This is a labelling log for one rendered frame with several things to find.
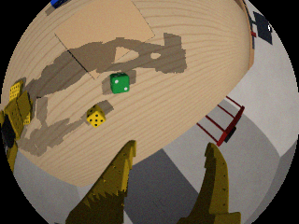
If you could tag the yellow die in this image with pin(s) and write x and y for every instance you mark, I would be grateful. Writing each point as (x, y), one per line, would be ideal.
(96, 116)

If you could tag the green die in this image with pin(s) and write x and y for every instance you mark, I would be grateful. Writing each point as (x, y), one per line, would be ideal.
(119, 83)

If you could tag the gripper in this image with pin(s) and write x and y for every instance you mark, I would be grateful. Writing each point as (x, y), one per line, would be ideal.
(104, 202)

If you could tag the blue die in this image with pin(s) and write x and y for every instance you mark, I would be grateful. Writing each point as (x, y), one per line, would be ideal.
(57, 3)

